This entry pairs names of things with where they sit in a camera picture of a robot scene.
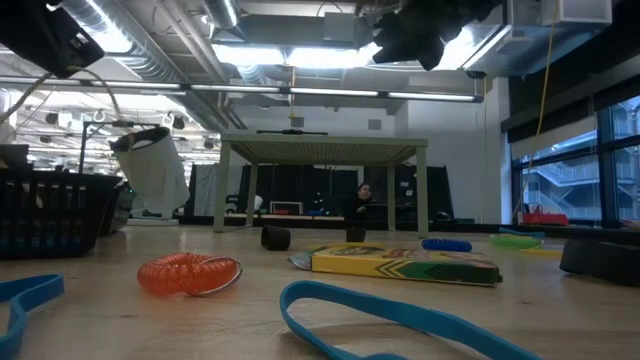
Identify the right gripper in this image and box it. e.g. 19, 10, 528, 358
372, 0, 504, 71

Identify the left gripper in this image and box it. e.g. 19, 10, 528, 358
0, 0, 106, 79

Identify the blue coil keychain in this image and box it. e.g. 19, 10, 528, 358
420, 237, 474, 254

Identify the green coil keychain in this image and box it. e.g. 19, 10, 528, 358
488, 232, 545, 251

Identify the yellow crayon box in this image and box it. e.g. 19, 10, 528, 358
288, 242, 504, 288

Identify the black cylinder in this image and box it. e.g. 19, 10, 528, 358
260, 224, 292, 252

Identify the red coil keychain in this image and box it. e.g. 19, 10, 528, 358
136, 252, 245, 297

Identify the long ceiling light bar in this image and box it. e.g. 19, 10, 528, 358
0, 74, 484, 104

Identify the black mesh tray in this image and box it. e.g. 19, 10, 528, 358
0, 168, 124, 260

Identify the white ceiling unit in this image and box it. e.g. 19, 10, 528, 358
539, 0, 614, 29

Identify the person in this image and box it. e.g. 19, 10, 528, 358
344, 182, 376, 221

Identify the black partition curtain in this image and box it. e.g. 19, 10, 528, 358
189, 164, 454, 221

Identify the red bin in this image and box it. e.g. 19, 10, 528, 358
517, 203, 570, 227

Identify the blue rubber band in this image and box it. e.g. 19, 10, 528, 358
278, 279, 544, 360
0, 273, 66, 360

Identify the grey braided cable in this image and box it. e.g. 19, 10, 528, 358
0, 64, 124, 126

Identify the silver ventilation duct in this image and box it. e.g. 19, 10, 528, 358
62, 0, 241, 126

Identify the yellow cable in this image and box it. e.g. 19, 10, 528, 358
534, 0, 559, 139

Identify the black aluminium table frame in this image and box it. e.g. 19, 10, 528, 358
179, 214, 640, 246

